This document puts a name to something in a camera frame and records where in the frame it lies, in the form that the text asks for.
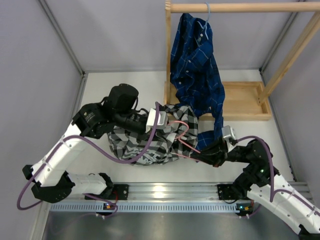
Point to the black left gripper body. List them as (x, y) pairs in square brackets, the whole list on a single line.
[(131, 121)]

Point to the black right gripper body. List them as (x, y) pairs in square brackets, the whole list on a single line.
[(236, 155)]

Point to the black white checkered shirt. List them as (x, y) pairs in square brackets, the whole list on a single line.
[(126, 145)]

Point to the pink wire hanger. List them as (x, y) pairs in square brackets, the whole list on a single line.
[(181, 139)]

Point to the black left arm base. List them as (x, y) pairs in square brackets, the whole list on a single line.
[(111, 196)]

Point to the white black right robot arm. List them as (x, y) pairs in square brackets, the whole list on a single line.
[(262, 183)]

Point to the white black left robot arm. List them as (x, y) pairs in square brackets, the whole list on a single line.
[(49, 178)]

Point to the blue plaid shirt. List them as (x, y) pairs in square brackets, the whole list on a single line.
[(195, 74)]

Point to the light blue hanger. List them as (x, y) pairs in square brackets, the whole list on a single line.
[(207, 20)]

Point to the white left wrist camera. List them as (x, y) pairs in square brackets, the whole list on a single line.
[(161, 123)]

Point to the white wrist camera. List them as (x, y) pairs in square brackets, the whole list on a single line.
[(161, 123), (229, 135)]

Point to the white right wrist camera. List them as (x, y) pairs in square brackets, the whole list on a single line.
[(229, 135)]

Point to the aluminium mounting rail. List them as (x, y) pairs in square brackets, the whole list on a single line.
[(141, 192)]

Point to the slotted grey cable duct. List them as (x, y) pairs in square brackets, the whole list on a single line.
[(148, 207)]

